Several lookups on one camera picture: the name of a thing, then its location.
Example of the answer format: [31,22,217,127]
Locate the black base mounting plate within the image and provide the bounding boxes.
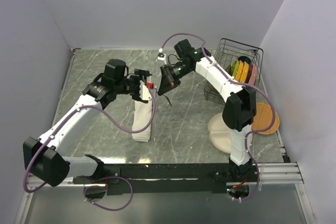
[73,163,258,196]

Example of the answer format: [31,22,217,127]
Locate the black wire dish rack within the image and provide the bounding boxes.
[203,37,264,105]

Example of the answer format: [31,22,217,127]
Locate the yellow plate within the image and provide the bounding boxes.
[235,61,244,82]

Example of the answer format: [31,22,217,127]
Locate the beige round plate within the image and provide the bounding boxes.
[208,113,246,154]

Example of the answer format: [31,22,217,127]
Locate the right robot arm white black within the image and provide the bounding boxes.
[157,39,256,182]

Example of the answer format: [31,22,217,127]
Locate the aluminium frame rail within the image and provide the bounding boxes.
[26,163,305,187]

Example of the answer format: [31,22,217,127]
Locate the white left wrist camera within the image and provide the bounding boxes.
[139,80,154,103]

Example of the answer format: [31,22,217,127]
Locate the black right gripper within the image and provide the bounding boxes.
[158,62,193,96]

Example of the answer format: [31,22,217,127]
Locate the green plate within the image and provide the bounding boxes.
[230,60,240,77]

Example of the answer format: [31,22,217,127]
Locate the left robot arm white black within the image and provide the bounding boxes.
[23,59,154,187]

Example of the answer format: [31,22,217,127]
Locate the pink plate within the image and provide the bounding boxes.
[246,63,258,85]

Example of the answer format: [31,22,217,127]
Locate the white cloth napkin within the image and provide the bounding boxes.
[132,101,152,142]

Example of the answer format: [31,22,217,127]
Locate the orange woven round placemat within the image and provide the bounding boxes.
[251,102,280,135]

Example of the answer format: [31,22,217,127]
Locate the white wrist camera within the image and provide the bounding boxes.
[139,80,154,103]
[157,48,166,62]

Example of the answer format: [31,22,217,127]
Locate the orange plate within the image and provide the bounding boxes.
[239,62,249,83]

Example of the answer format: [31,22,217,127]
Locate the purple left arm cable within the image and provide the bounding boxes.
[23,84,157,210]

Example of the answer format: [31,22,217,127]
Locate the dark blue bowl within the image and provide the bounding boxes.
[238,56,251,64]

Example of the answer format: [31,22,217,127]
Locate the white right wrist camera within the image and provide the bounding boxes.
[157,48,166,62]

